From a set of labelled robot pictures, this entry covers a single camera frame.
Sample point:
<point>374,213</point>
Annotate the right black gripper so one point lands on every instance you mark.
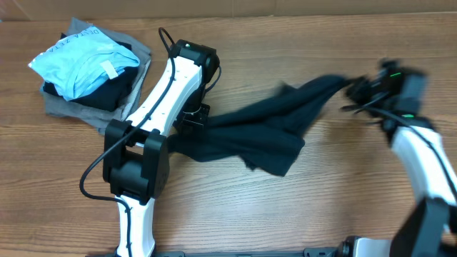
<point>366,88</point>

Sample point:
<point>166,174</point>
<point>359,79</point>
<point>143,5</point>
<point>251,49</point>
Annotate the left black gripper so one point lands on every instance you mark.
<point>189,124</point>

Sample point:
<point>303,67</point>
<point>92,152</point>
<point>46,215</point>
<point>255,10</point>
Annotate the black Nike t-shirt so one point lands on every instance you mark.
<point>267,134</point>

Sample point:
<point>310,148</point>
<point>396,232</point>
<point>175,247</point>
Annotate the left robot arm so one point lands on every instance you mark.
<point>137,162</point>

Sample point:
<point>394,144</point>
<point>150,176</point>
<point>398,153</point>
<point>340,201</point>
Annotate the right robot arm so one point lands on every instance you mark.
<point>419,147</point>

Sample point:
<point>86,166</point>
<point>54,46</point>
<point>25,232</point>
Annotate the light blue folded shirt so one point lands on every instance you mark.
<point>80,63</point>

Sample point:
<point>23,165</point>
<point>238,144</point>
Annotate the grey folded shirt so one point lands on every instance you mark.
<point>96,117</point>

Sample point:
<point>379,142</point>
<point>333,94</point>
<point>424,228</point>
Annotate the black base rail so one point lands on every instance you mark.
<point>228,252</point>

